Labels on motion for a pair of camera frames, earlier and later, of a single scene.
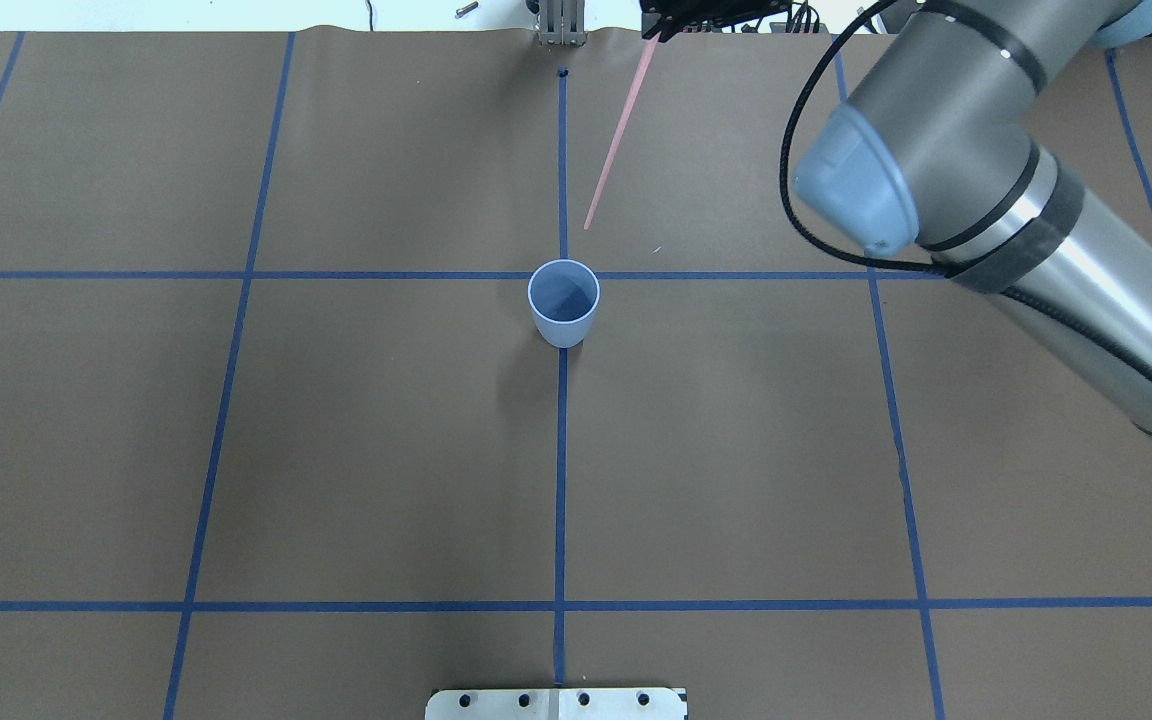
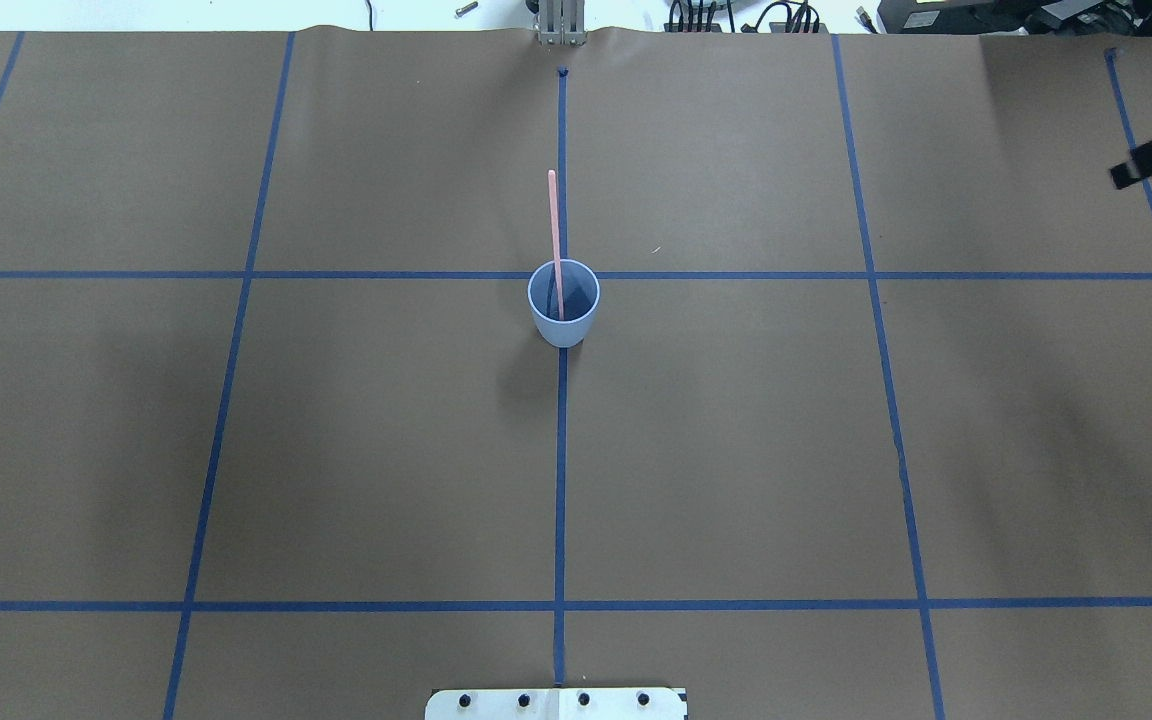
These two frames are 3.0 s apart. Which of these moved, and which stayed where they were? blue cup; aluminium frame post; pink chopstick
Moved: pink chopstick
Stayed: aluminium frame post; blue cup
